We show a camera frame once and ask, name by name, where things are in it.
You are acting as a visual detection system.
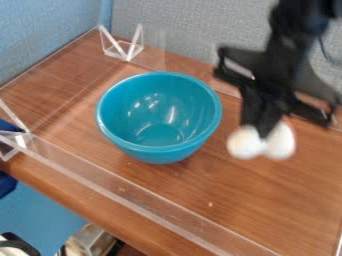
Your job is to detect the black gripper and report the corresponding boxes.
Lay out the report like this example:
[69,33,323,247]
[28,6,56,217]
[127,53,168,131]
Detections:
[214,46,339,138]

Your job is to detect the white mushroom with brown cap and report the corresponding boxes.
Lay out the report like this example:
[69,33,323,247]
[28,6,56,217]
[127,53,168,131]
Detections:
[226,121,296,160]

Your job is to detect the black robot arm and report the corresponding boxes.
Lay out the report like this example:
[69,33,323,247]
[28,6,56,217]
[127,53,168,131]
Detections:
[214,0,342,138]

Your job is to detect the blue plastic bowl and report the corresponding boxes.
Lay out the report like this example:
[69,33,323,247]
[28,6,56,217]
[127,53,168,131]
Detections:
[96,72,223,164]

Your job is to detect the clear acrylic back barrier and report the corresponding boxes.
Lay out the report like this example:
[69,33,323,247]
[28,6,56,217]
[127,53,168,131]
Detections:
[132,29,342,133]

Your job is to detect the clear acrylic barrier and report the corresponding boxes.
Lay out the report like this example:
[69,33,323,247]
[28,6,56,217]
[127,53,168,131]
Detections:
[132,29,342,133]
[0,130,282,256]

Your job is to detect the clear acrylic front barrier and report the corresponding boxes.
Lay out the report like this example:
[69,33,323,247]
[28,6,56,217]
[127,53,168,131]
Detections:
[0,130,282,256]

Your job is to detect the clear box under table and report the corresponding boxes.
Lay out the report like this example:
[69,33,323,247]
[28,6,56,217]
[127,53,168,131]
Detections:
[55,223,117,256]

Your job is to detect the dark blue object left edge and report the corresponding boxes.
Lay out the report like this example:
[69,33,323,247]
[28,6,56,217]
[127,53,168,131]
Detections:
[0,119,24,200]

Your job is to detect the black and white object bottom-left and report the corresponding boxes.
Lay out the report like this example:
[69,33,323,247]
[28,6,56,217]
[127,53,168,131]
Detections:
[0,232,41,256]

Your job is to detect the black cable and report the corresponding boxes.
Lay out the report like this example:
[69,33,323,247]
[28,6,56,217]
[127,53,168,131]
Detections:
[316,34,342,68]

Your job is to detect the clear acrylic corner bracket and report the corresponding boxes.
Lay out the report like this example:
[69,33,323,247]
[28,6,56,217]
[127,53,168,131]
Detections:
[97,24,144,62]

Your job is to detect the clear acrylic left bracket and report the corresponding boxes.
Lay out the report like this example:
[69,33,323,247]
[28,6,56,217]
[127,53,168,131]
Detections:
[0,99,31,161]

